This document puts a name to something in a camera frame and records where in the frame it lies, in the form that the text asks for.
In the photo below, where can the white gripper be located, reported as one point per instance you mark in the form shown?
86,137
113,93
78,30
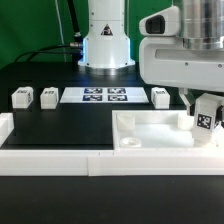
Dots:
163,61

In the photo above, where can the white square table top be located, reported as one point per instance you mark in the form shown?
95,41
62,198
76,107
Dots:
157,129

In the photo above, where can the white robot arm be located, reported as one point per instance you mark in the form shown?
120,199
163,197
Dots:
183,45

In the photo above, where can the white marker sheet with tags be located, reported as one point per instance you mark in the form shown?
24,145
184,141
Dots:
104,95

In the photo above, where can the white U-shaped fence wall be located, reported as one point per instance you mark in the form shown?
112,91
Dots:
168,161

